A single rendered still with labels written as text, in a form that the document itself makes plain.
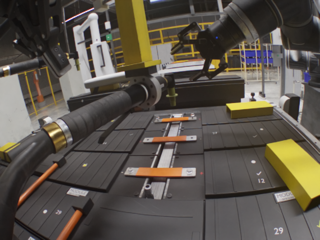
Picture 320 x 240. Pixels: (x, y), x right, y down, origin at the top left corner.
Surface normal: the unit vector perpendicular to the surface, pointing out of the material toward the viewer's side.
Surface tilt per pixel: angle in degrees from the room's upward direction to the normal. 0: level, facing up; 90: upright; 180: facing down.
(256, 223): 0
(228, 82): 90
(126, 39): 90
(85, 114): 49
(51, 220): 0
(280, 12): 120
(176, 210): 0
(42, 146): 67
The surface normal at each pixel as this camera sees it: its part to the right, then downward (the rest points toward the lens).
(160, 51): -0.20, 0.39
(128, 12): -0.45, 0.39
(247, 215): -0.15, -0.92
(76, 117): 0.56, -0.58
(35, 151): 0.83, -0.42
